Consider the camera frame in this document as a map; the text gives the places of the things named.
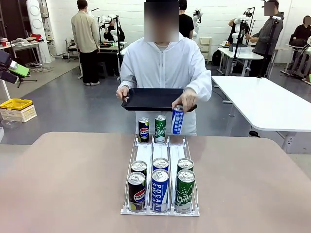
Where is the person in black t-shirt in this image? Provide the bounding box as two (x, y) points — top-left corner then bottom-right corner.
(178, 0), (195, 39)

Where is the person's right forearm white sleeve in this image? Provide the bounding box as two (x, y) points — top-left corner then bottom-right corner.
(118, 70), (137, 91)

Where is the black tripod pole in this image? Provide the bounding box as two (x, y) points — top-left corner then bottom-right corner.
(116, 15), (122, 81)

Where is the person in white hoodie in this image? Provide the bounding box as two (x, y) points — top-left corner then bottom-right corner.
(116, 0), (212, 136)

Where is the green Chilsung cider can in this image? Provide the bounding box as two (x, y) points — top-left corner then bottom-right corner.
(177, 158), (194, 173)
(174, 169), (196, 214)
(155, 115), (167, 144)

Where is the small black floor tripod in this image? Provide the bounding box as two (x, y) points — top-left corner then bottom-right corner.
(16, 77), (38, 88)

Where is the blue Pocari Sweat can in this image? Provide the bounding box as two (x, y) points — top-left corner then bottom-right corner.
(172, 104), (185, 135)
(151, 168), (170, 214)
(152, 157), (170, 172)

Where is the person's left hand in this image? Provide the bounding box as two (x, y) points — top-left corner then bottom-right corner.
(172, 87), (199, 113)

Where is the large white table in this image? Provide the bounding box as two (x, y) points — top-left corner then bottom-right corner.
(210, 75), (311, 154)

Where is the black plastic serving tray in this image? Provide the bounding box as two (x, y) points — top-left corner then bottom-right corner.
(121, 87), (198, 113)

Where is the white plastic crate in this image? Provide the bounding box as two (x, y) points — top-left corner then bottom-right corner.
(0, 104), (38, 123)

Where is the white stand leg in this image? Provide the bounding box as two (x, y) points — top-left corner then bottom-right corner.
(0, 79), (12, 100)

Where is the white can dispenser rack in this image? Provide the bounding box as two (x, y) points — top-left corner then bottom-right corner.
(120, 134), (200, 217)

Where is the person's left forearm white sleeve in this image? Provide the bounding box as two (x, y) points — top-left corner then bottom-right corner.
(191, 70), (212, 102)

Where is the white background desk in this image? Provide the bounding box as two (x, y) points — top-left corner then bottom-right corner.
(217, 47), (264, 76)

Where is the black backpack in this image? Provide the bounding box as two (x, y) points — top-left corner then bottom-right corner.
(211, 50), (223, 66)

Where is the seated person in black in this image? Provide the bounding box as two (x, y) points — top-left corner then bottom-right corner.
(289, 16), (311, 48)

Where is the black Pepsi can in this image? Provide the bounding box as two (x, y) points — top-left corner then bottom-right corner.
(138, 117), (150, 143)
(130, 160), (148, 178)
(127, 171), (146, 213)

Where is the white drawer cabinet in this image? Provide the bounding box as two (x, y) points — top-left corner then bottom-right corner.
(199, 36), (212, 64)

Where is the dark grey plastic stool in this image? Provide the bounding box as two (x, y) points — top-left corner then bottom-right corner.
(97, 62), (108, 79)

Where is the man in beige shirt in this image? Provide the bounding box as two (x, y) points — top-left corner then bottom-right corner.
(70, 0), (101, 87)

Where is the person's right hand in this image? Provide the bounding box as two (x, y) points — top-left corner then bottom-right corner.
(116, 85), (131, 102)

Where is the white tower air conditioner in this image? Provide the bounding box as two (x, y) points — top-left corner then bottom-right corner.
(26, 0), (52, 64)

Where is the cluttered white side table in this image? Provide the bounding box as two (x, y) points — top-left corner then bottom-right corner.
(0, 36), (42, 66)

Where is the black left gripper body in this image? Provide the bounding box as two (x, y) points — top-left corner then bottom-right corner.
(0, 50), (19, 84)

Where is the yellow plastic crate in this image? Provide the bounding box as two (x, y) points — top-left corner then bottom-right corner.
(0, 98), (34, 111)

